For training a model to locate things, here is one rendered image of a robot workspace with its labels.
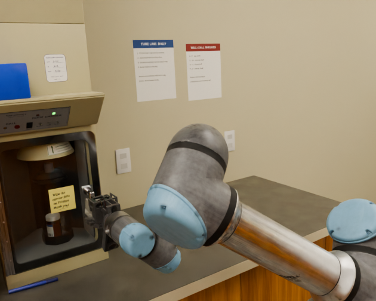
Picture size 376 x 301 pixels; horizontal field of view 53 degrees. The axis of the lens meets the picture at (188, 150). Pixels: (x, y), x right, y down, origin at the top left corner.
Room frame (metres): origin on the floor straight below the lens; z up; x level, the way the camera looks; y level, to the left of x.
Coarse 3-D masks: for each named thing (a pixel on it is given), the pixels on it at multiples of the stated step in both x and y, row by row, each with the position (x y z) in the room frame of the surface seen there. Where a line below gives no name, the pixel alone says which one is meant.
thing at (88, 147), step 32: (0, 160) 1.03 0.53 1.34; (32, 160) 1.07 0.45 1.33; (64, 160) 1.12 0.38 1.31; (96, 160) 1.17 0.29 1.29; (32, 192) 1.06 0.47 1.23; (96, 192) 1.16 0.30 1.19; (32, 224) 1.06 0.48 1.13; (64, 224) 1.11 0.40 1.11; (32, 256) 1.05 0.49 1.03; (64, 256) 1.10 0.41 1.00
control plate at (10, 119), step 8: (8, 112) 0.97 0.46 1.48; (16, 112) 0.98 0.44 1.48; (24, 112) 1.00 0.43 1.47; (32, 112) 1.01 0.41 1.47; (40, 112) 1.02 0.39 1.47; (48, 112) 1.03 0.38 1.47; (56, 112) 1.05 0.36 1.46; (64, 112) 1.06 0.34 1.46; (0, 120) 0.98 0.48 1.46; (8, 120) 0.99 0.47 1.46; (16, 120) 1.00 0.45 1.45; (24, 120) 1.02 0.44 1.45; (32, 120) 1.03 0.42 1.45; (40, 120) 1.04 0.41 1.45; (48, 120) 1.06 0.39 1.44; (56, 120) 1.07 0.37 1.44; (64, 120) 1.09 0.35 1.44; (0, 128) 1.00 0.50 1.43; (8, 128) 1.01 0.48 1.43; (24, 128) 1.04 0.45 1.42; (32, 128) 1.05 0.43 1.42; (40, 128) 1.07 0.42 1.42
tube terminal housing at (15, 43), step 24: (0, 24) 1.06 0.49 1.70; (24, 24) 1.10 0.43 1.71; (48, 24) 1.13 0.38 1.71; (72, 24) 1.17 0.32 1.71; (0, 48) 1.06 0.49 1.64; (24, 48) 1.09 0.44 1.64; (48, 48) 1.13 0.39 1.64; (72, 48) 1.16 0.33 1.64; (72, 72) 1.16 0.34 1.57; (96, 144) 1.19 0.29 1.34; (72, 264) 1.12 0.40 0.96
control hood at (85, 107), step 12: (36, 96) 1.06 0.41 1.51; (48, 96) 1.03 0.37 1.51; (60, 96) 1.03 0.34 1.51; (72, 96) 1.04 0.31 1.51; (84, 96) 1.06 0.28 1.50; (96, 96) 1.08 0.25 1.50; (0, 108) 0.95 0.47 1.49; (12, 108) 0.97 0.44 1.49; (24, 108) 0.99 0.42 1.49; (36, 108) 1.01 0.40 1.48; (48, 108) 1.03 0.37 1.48; (72, 108) 1.07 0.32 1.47; (84, 108) 1.09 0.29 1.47; (96, 108) 1.11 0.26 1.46; (72, 120) 1.10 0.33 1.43; (84, 120) 1.13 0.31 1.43; (96, 120) 1.15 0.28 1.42; (24, 132) 1.05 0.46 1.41
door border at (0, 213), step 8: (0, 184) 1.02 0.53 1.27; (0, 192) 1.02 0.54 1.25; (0, 200) 1.02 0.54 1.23; (0, 208) 1.01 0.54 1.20; (0, 216) 1.01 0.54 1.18; (0, 224) 1.01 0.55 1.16; (0, 232) 1.01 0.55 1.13; (8, 240) 1.02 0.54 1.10; (8, 248) 1.02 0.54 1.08; (8, 256) 1.01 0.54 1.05; (8, 264) 1.01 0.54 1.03; (8, 272) 1.01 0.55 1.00
